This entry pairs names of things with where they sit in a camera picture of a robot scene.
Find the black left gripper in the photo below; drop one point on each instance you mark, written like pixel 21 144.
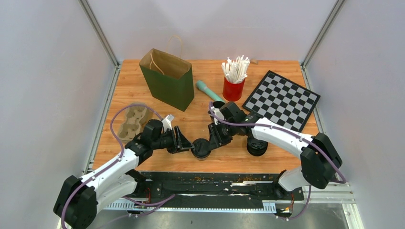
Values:
pixel 180 144

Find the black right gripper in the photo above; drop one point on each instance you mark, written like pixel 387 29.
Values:
pixel 216 140

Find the stack of black cups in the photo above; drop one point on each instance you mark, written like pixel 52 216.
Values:
pixel 218 104

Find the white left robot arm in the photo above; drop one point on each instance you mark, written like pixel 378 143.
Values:
pixel 81 199

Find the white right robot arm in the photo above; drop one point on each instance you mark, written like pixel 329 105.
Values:
pixel 319 160

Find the red cup holder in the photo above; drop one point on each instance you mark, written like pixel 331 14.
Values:
pixel 232 91

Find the teal handheld massager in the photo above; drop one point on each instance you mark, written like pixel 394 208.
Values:
pixel 204 88

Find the grey cardboard cup carrier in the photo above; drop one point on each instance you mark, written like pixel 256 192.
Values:
pixel 136 118

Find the white wrapped straws bundle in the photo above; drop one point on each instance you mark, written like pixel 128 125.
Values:
pixel 235 71

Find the black white chessboard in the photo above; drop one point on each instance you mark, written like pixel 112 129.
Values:
pixel 282 101

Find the green paper bag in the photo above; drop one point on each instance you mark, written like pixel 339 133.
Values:
pixel 169 77

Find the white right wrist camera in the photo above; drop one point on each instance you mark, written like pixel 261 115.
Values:
pixel 216 113

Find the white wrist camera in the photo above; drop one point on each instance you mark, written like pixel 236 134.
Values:
pixel 216 113
pixel 167 123

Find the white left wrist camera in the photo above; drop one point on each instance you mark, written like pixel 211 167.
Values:
pixel 167 123

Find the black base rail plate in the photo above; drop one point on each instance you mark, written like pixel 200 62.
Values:
pixel 211 190

